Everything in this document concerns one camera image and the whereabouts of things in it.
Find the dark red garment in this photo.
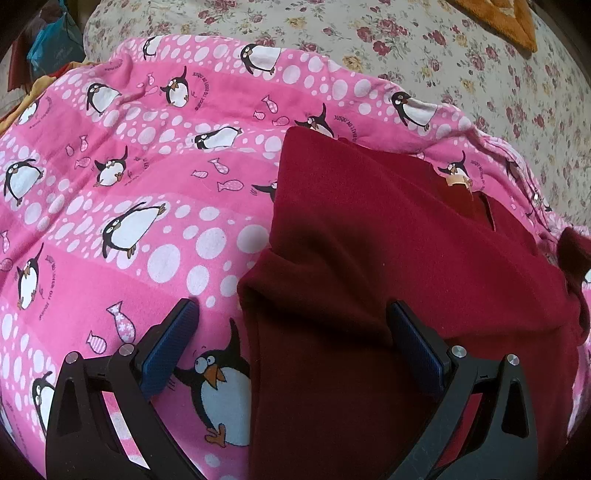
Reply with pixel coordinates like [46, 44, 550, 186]
[236, 126, 591, 480]

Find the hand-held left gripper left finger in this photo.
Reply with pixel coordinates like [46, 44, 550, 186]
[45, 298, 208, 480]

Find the floral bedsheet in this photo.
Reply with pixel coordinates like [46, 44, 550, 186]
[83, 0, 591, 232]

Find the pink penguin print blanket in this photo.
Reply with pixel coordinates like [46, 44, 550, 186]
[0, 34, 591, 480]

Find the yellow orange cloth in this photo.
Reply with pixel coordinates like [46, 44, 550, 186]
[0, 76, 58, 134]

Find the blue plastic bag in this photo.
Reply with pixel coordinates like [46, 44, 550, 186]
[27, 11, 86, 70]

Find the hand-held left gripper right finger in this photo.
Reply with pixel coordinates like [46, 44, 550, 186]
[387, 300, 540, 480]

